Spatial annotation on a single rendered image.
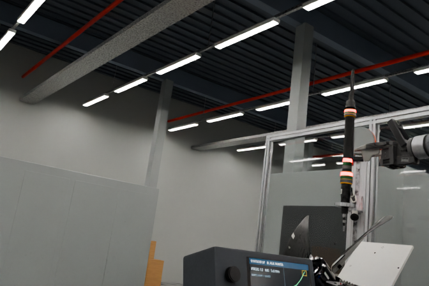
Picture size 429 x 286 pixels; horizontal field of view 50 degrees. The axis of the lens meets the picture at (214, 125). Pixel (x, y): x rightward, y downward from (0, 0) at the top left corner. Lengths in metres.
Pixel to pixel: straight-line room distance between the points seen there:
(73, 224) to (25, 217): 0.67
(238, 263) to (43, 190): 5.97
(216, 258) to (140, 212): 6.49
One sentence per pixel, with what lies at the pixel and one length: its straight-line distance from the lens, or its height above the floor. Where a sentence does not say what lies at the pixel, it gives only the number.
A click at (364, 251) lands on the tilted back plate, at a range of 2.17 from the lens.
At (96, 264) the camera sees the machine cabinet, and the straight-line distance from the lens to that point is 7.10.
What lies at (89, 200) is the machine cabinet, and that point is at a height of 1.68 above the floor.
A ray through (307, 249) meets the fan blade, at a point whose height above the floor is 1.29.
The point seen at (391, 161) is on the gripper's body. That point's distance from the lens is 1.62.
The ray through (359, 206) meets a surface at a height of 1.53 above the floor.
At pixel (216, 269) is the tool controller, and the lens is 0.86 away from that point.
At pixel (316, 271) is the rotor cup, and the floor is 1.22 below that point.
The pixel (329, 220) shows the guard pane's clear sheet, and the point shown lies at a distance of 2.73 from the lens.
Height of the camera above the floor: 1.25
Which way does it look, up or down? 15 degrees up
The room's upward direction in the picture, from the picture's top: 8 degrees clockwise
